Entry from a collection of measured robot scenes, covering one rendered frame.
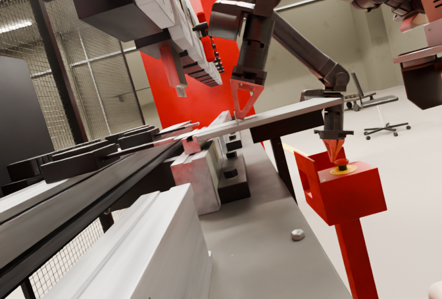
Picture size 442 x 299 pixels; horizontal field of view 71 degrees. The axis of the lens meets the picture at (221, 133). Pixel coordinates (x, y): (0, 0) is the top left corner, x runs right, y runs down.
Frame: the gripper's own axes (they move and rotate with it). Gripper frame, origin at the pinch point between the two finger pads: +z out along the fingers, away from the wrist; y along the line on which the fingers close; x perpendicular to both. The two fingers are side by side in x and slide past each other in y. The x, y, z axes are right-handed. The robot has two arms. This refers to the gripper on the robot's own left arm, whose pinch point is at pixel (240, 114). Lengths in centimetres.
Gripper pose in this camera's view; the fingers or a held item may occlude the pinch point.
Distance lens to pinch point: 64.9
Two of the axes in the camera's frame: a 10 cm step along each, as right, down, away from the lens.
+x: 9.8, 2.1, -0.3
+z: -2.0, 9.7, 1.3
